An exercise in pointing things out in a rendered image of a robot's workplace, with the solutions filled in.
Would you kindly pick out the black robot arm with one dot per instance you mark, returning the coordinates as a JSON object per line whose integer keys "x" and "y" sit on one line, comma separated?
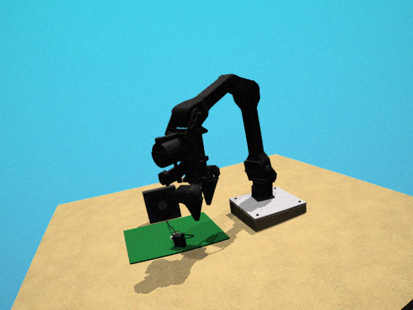
{"x": 178, "y": 144}

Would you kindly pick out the black cable with plug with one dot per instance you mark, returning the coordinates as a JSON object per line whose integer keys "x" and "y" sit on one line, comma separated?
{"x": 179, "y": 239}

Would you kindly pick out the green circuit board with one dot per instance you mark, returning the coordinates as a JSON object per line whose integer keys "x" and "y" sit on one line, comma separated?
{"x": 155, "y": 241}

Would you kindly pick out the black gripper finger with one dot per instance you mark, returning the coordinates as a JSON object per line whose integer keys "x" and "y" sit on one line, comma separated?
{"x": 208, "y": 189}
{"x": 194, "y": 208}

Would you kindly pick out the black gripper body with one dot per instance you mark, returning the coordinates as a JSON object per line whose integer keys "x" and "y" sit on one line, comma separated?
{"x": 196, "y": 173}

